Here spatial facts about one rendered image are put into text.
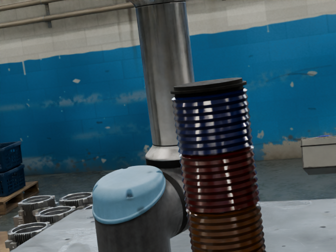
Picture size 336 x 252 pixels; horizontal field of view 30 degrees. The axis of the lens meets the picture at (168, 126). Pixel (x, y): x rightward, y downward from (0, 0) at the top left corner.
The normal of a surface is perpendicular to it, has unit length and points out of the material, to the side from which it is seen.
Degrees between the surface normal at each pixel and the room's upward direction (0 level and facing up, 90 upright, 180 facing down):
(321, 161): 69
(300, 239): 0
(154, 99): 91
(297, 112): 90
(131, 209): 91
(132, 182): 9
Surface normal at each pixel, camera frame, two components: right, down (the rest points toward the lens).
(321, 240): -0.13, -0.98
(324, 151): -0.33, -0.21
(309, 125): -0.32, 0.16
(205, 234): -0.59, -0.25
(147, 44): -0.65, 0.19
